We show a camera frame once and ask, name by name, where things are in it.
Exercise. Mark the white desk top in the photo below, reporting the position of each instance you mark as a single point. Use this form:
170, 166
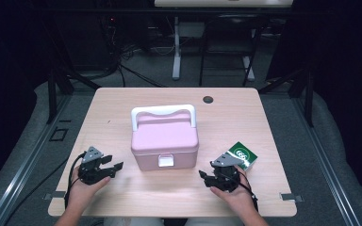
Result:
223, 3

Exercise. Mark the black chair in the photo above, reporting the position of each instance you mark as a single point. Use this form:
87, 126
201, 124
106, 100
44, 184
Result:
229, 47

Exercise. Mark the green carton box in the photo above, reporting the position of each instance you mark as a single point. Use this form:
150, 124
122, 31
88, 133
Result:
248, 155

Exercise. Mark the dark electronics box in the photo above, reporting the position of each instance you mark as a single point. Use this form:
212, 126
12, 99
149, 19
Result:
111, 31

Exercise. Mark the grey table bracket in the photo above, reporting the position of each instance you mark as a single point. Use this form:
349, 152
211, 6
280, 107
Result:
52, 196
290, 197

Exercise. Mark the white desk leg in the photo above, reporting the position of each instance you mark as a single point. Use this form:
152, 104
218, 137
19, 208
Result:
249, 70
176, 53

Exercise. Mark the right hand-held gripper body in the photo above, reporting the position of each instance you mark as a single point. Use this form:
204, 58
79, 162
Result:
226, 177

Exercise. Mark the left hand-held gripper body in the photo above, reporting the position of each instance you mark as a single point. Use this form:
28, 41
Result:
89, 171

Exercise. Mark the metal floor rail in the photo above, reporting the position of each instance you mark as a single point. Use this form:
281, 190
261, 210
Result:
28, 161
326, 163

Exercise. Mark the person's right hand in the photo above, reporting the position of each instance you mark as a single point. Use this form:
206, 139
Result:
238, 199

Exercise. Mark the person's left hand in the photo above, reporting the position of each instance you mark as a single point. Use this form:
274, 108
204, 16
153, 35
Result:
80, 193

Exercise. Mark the black metal stand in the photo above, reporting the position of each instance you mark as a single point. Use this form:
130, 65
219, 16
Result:
52, 94
309, 100

